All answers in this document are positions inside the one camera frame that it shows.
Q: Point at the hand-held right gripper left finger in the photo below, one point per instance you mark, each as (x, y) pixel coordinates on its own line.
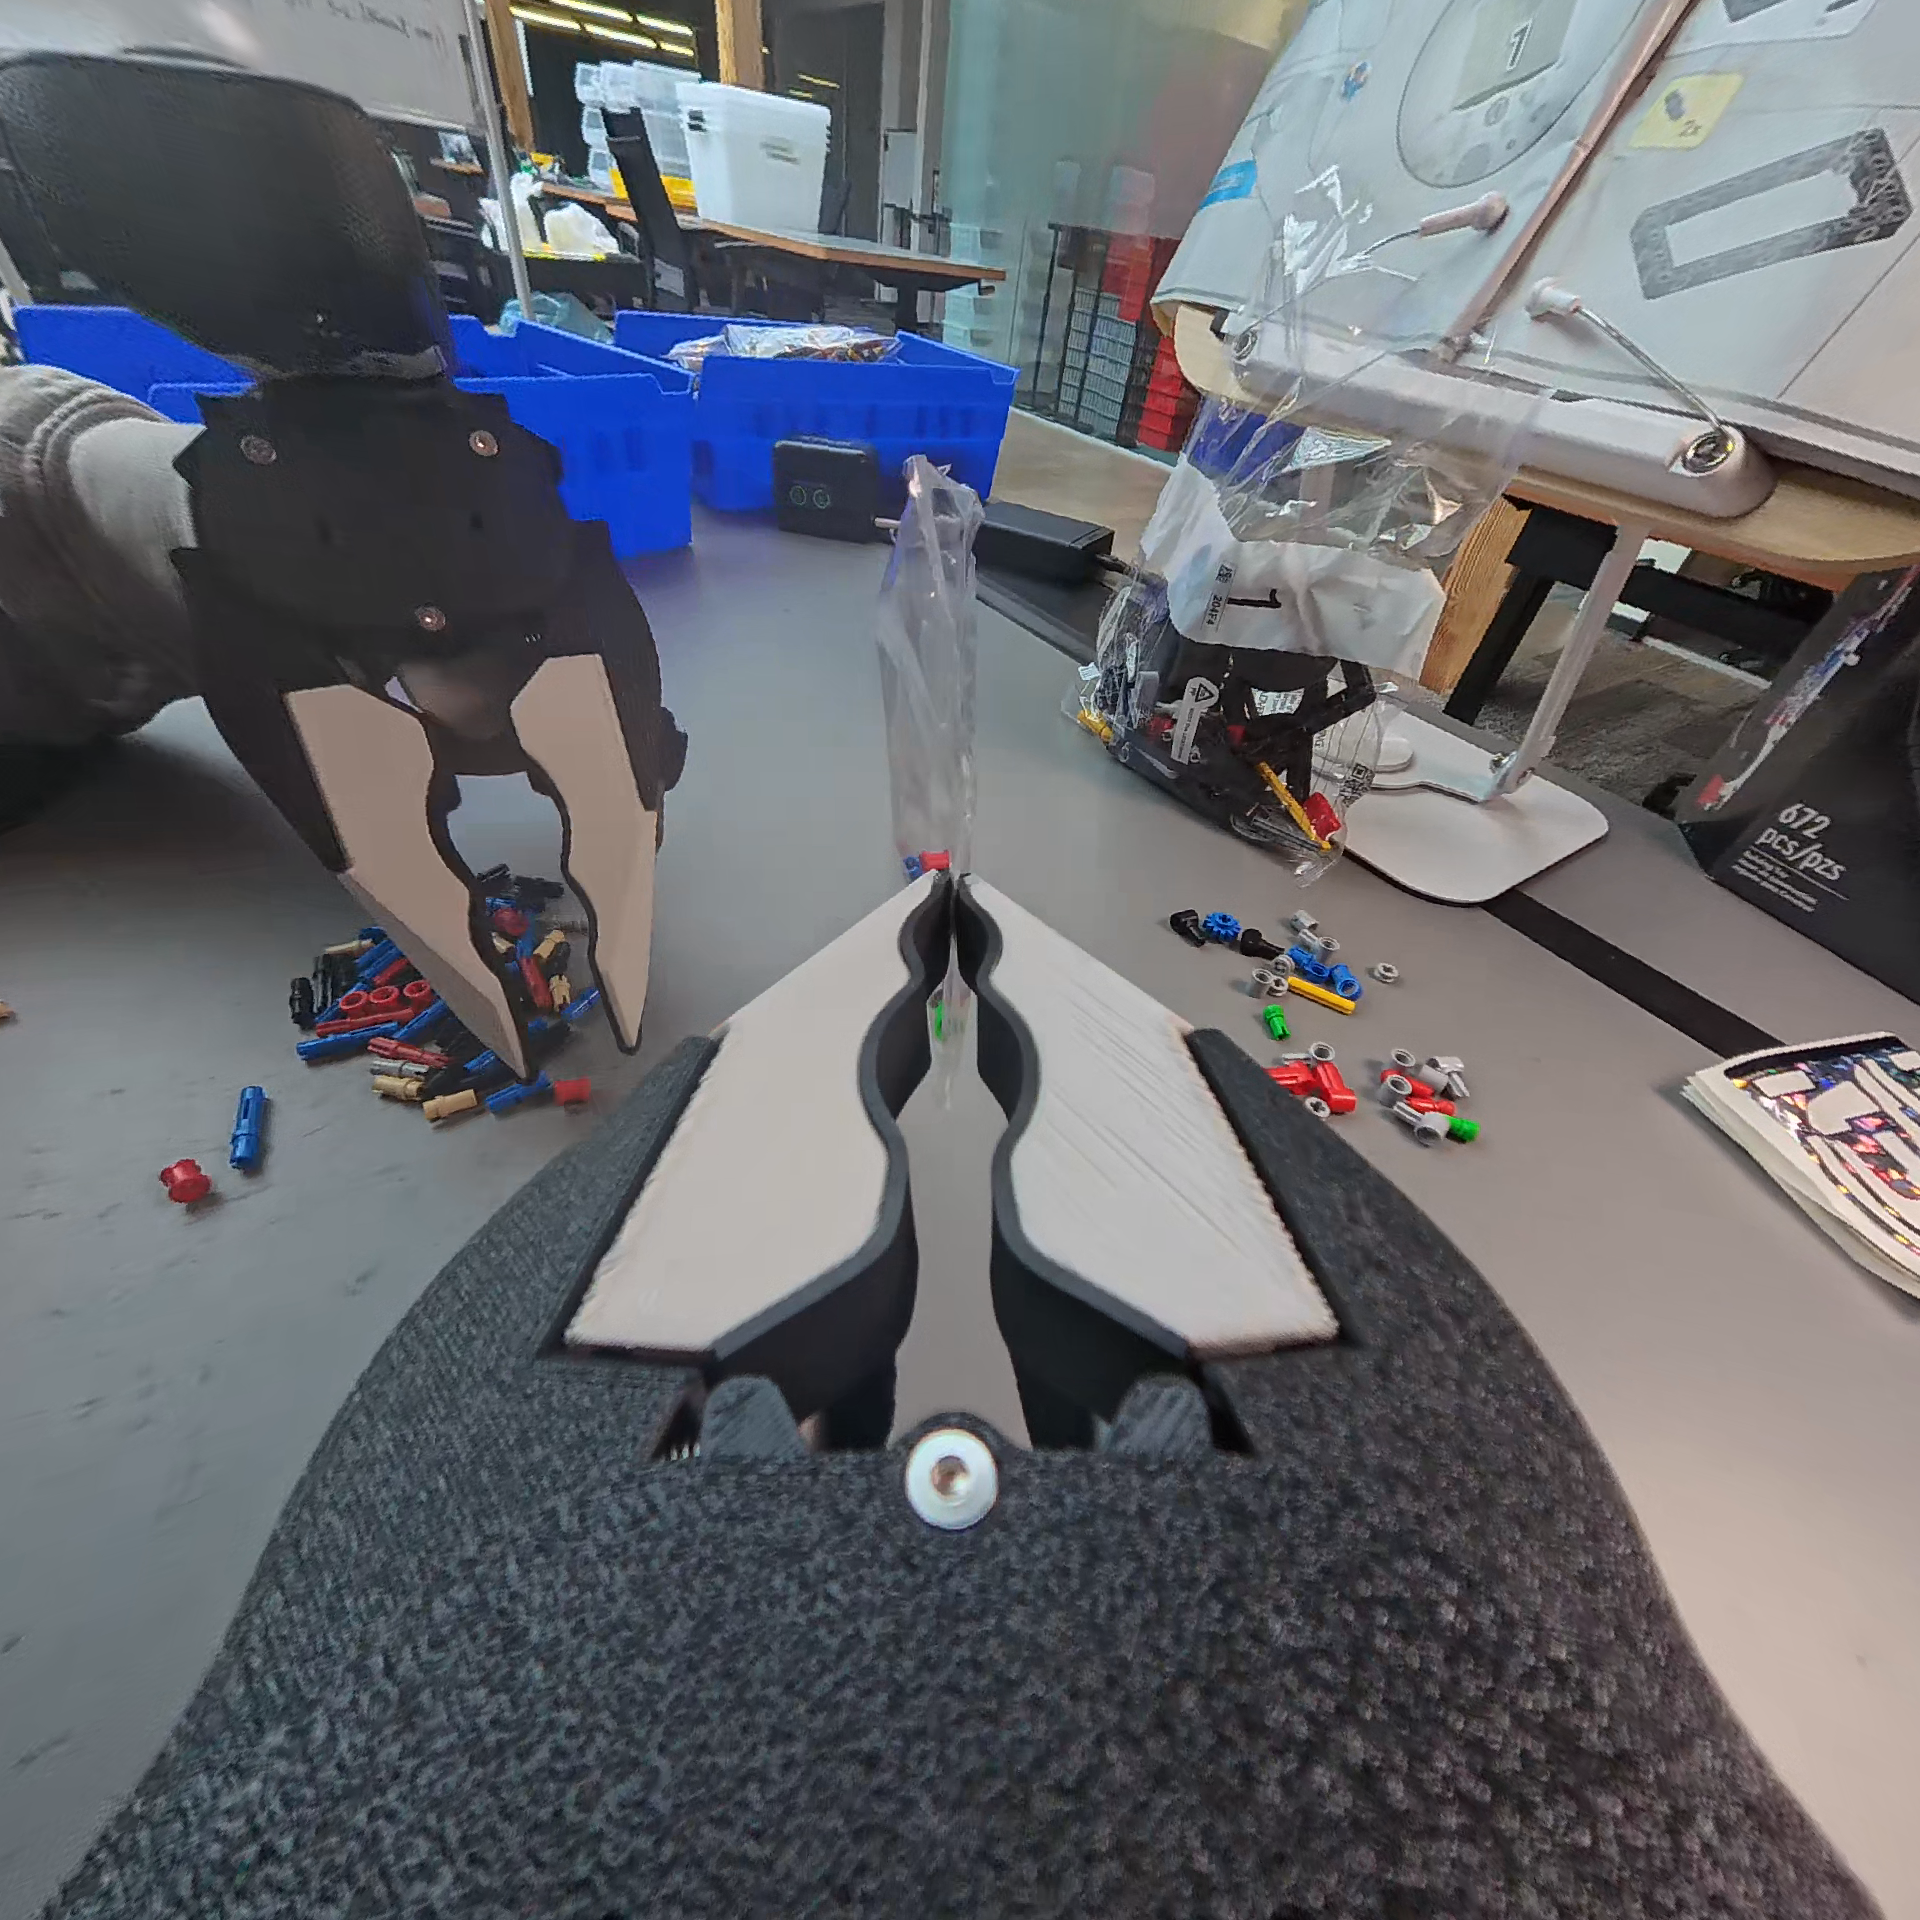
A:
(751, 1170)

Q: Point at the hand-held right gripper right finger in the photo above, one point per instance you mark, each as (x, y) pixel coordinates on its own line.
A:
(1139, 1170)

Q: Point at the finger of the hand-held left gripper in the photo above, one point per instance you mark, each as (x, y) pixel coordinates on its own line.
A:
(607, 811)
(389, 839)

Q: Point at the pile of small toy pins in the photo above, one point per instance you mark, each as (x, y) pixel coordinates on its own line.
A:
(404, 1020)

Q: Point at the small clear plastic bag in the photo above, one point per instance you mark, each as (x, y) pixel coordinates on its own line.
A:
(932, 659)

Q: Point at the person's left forearm grey sleeve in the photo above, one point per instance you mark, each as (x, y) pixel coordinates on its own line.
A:
(76, 569)

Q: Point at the grey desk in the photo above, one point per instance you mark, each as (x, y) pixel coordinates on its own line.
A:
(1726, 1425)

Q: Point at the scatter of mixed toy connectors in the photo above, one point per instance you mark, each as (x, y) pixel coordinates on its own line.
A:
(1334, 1034)

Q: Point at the blue plastic bin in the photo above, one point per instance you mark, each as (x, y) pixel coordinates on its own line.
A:
(136, 366)
(598, 436)

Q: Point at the blue toy pin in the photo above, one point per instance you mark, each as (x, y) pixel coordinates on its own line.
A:
(248, 1128)

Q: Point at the black box device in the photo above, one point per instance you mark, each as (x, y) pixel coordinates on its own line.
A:
(824, 489)

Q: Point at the red loose pin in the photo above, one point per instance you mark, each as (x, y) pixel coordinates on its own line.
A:
(183, 1179)

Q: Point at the black office chair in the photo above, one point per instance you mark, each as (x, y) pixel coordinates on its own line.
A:
(660, 210)

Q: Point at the blue bin with parts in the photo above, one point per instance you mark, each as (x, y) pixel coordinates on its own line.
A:
(840, 412)

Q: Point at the white book stand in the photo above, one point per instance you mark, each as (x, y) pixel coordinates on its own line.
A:
(1501, 824)

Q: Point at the stack of white storage boxes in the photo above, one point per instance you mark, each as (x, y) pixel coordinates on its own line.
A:
(720, 144)

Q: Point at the black power adapter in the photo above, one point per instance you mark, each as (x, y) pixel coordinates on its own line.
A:
(1046, 538)

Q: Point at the large clear bag of parts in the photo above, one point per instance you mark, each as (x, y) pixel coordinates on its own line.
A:
(1275, 659)

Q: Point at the wooden background table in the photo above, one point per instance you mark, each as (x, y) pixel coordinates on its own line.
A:
(840, 254)

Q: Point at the shiny sticker sheets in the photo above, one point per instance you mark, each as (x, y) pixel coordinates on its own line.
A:
(1824, 1147)

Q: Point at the small parts drawer cabinets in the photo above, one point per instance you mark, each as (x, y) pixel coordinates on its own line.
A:
(1118, 337)

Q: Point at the wooden table with black legs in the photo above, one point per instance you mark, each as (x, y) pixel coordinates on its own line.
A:
(1588, 598)

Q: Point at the black toy set box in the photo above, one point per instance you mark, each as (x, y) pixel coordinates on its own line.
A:
(1814, 764)

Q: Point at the open instruction booklet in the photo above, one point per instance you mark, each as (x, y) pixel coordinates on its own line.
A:
(1576, 181)

